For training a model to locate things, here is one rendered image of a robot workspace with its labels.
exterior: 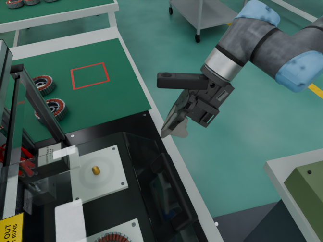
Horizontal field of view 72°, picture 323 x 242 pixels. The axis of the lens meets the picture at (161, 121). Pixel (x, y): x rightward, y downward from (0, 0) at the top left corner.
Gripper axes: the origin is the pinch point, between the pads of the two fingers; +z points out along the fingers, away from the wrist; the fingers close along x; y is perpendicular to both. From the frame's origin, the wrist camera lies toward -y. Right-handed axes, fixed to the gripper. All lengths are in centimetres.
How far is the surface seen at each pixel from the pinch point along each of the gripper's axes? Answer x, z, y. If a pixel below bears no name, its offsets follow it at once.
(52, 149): -5.3, 15.2, -21.9
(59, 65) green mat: 59, 26, -44
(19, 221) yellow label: -30.2, 4.6, -18.6
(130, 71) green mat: 52, 8, -13
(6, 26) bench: 108, 43, -94
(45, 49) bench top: 75, 29, -57
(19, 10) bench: 127, 36, -98
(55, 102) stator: 29, 26, -32
